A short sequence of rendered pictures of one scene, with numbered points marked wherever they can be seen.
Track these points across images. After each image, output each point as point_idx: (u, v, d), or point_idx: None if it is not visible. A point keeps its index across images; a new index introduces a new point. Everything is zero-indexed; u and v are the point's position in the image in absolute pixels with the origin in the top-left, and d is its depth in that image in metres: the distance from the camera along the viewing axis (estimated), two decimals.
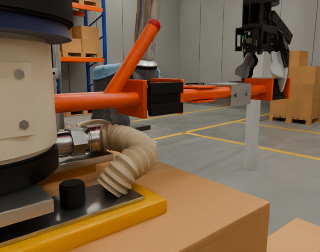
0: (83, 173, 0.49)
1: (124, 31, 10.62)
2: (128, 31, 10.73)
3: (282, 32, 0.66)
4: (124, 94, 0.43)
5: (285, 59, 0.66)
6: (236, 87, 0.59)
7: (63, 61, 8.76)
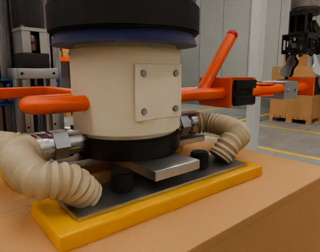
0: (175, 152, 0.61)
1: None
2: None
3: None
4: (216, 89, 0.56)
5: None
6: (288, 84, 0.72)
7: (63, 61, 8.76)
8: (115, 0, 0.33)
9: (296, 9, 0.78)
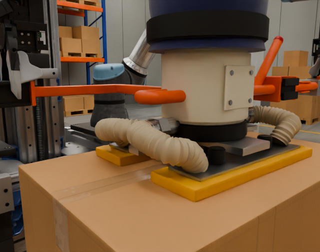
0: None
1: (124, 31, 10.62)
2: (128, 31, 10.73)
3: None
4: (268, 86, 0.67)
5: None
6: None
7: (63, 61, 8.76)
8: (219, 17, 0.44)
9: None
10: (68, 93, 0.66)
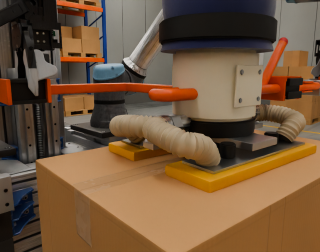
0: None
1: (124, 31, 10.62)
2: (128, 31, 10.73)
3: None
4: (273, 85, 0.69)
5: None
6: None
7: (63, 61, 8.76)
8: (231, 19, 0.47)
9: None
10: (81, 91, 0.68)
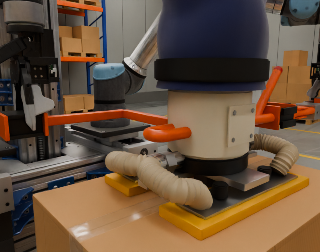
0: None
1: (124, 31, 10.62)
2: (128, 31, 10.73)
3: None
4: (268, 115, 0.70)
5: None
6: (318, 107, 0.86)
7: (63, 61, 8.76)
8: (224, 65, 0.48)
9: None
10: (78, 121, 0.69)
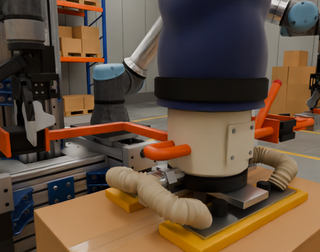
0: None
1: (124, 31, 10.62)
2: (128, 31, 10.73)
3: None
4: (267, 129, 0.71)
5: None
6: (317, 118, 0.87)
7: (63, 61, 8.76)
8: (223, 85, 0.48)
9: None
10: (78, 135, 0.70)
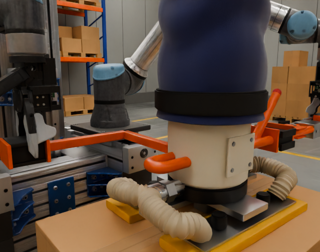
0: None
1: (124, 31, 10.62)
2: (128, 31, 10.73)
3: None
4: (267, 138, 0.71)
5: None
6: (316, 126, 0.87)
7: (63, 61, 8.76)
8: (223, 100, 0.49)
9: None
10: (79, 145, 0.70)
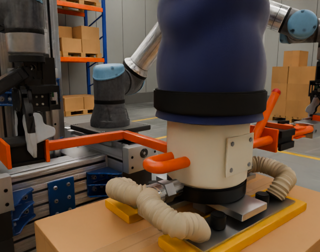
0: None
1: (124, 31, 10.62)
2: (128, 31, 10.73)
3: None
4: (266, 138, 0.71)
5: None
6: (316, 126, 0.87)
7: (63, 61, 8.76)
8: (221, 100, 0.49)
9: None
10: (79, 145, 0.70)
